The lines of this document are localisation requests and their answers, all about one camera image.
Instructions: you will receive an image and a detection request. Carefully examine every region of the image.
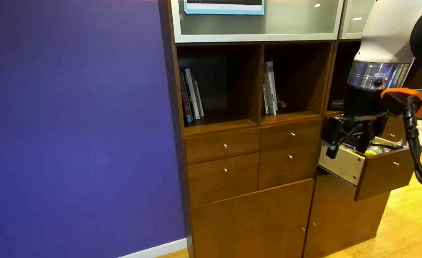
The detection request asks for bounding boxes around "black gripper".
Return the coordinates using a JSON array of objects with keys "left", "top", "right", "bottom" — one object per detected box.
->
[{"left": 322, "top": 87, "right": 391, "bottom": 160}]

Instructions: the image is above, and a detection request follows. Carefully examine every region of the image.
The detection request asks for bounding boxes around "pulled-out wooden drawer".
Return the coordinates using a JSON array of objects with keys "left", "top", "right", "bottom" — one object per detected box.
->
[{"left": 318, "top": 136, "right": 417, "bottom": 202}]

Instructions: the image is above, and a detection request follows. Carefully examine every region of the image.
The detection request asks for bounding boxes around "small wooden drawer silver knob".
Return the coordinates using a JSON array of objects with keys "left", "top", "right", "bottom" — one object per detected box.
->
[{"left": 382, "top": 116, "right": 410, "bottom": 143}]

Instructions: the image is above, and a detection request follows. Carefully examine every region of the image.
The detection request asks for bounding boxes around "shallow wooden drawer silver knob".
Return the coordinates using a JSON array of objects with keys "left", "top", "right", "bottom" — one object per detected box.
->
[
  {"left": 259, "top": 120, "right": 325, "bottom": 151},
  {"left": 184, "top": 126, "right": 262, "bottom": 166}
]

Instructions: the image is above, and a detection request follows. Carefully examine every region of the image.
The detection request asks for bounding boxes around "deep wooden drawer silver knob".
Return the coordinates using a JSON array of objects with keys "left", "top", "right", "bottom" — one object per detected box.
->
[
  {"left": 187, "top": 151, "right": 262, "bottom": 207},
  {"left": 257, "top": 141, "right": 322, "bottom": 190}
]

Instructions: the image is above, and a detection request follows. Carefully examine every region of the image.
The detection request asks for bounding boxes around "yellow-green ball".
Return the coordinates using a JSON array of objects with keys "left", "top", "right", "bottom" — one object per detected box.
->
[{"left": 364, "top": 146, "right": 381, "bottom": 159}]

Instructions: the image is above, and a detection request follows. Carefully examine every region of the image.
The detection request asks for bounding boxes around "narrow wooden cabinet door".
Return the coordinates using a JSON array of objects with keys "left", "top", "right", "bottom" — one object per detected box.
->
[{"left": 303, "top": 170, "right": 391, "bottom": 258}]

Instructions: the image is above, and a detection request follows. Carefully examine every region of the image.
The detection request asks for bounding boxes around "short dark upright book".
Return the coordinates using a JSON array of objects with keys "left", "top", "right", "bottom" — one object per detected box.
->
[{"left": 262, "top": 81, "right": 270, "bottom": 116}]

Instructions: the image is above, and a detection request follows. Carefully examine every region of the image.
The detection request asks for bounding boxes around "tall grey upright book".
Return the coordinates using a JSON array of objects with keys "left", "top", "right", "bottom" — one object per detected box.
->
[{"left": 265, "top": 58, "right": 280, "bottom": 116}]

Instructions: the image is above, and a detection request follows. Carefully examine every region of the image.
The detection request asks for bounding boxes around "wide wooden cabinet door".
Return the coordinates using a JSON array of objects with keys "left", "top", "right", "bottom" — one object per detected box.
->
[{"left": 190, "top": 177, "right": 316, "bottom": 258}]

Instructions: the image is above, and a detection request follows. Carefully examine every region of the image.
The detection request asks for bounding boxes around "narrow frosted glass door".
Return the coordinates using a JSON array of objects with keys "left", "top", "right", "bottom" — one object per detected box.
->
[{"left": 338, "top": 0, "right": 378, "bottom": 41}]

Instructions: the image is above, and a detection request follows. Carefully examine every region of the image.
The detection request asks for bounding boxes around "wooden cabinet with four drawers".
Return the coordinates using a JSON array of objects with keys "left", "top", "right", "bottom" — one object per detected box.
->
[{"left": 158, "top": 0, "right": 346, "bottom": 258}]

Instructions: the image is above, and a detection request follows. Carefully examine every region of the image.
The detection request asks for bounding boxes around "wide frosted glass door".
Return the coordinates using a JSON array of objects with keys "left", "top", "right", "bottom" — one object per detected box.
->
[{"left": 170, "top": 0, "right": 346, "bottom": 44}]

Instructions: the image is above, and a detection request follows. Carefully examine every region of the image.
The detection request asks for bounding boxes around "white upright book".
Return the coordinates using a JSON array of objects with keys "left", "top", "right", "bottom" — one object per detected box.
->
[{"left": 184, "top": 67, "right": 203, "bottom": 121}]

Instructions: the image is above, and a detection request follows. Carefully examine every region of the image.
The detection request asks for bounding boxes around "blue framed picture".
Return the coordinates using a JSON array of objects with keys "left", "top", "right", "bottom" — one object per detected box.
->
[{"left": 183, "top": 0, "right": 268, "bottom": 17}]

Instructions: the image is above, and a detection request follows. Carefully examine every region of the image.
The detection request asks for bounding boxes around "white baseboard strip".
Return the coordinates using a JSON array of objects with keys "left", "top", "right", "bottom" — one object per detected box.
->
[{"left": 120, "top": 236, "right": 190, "bottom": 258}]

